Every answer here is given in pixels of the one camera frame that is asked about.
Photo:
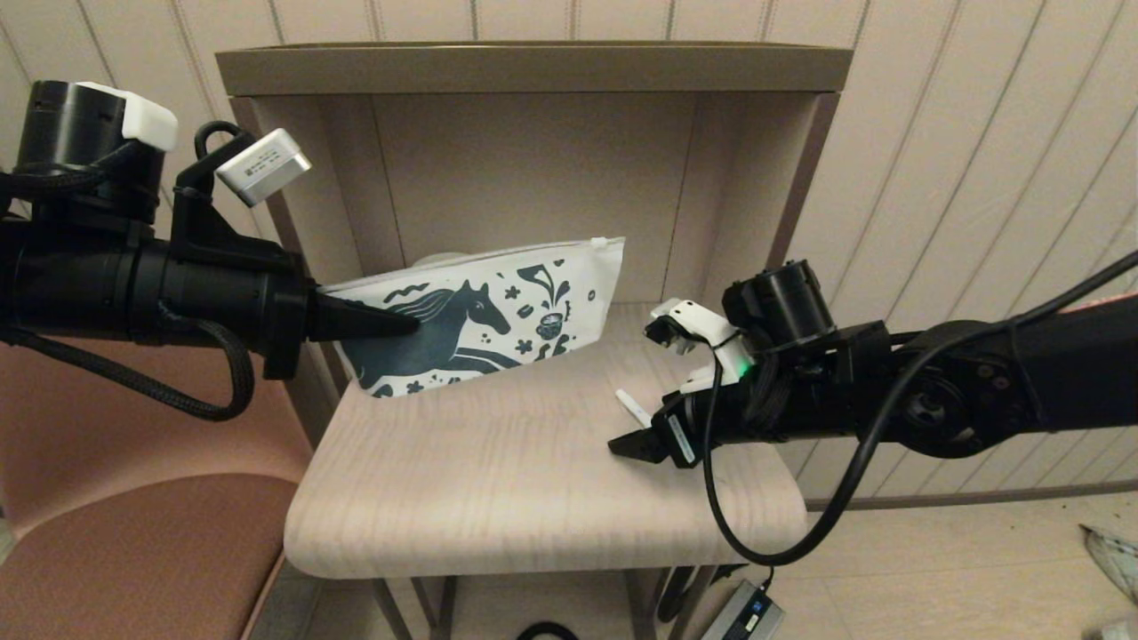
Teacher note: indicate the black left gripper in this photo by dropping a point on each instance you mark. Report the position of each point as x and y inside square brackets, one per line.
[231, 298]

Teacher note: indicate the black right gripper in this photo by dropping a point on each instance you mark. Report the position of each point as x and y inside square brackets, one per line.
[729, 418]

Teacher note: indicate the white toothbrush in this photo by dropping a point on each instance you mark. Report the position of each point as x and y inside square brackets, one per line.
[633, 407]

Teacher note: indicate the white horse-print zipper pouch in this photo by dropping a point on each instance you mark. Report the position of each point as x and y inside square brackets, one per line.
[587, 284]

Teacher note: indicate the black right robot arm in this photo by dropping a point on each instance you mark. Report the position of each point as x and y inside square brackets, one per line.
[1022, 382]

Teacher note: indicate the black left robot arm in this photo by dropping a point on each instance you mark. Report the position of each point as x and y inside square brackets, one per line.
[80, 276]

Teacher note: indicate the white ribbed ceramic mug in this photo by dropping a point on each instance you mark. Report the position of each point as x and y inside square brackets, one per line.
[440, 260]

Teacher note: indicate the grey power adapter brick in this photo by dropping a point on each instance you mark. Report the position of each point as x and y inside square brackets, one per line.
[742, 615]

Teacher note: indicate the black round floor object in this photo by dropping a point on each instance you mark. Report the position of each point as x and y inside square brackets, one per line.
[547, 633]

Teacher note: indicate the dark metal table legs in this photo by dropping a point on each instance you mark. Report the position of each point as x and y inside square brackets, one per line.
[446, 613]

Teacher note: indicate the light wood shelf desk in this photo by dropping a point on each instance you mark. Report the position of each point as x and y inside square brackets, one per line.
[533, 69]

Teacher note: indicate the brown pink upholstered chair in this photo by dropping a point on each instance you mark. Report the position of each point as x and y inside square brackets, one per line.
[133, 569]

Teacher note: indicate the grey crumpled floor debris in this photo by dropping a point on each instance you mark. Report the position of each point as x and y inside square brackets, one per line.
[1116, 560]

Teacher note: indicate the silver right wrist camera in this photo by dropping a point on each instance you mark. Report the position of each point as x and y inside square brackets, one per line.
[671, 333]

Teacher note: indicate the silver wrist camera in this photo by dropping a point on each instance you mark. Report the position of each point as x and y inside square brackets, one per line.
[265, 167]
[671, 333]

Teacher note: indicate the white right camera bracket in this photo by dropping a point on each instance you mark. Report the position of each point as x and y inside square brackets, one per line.
[702, 318]

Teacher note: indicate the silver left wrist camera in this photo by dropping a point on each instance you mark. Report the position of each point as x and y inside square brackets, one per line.
[265, 167]

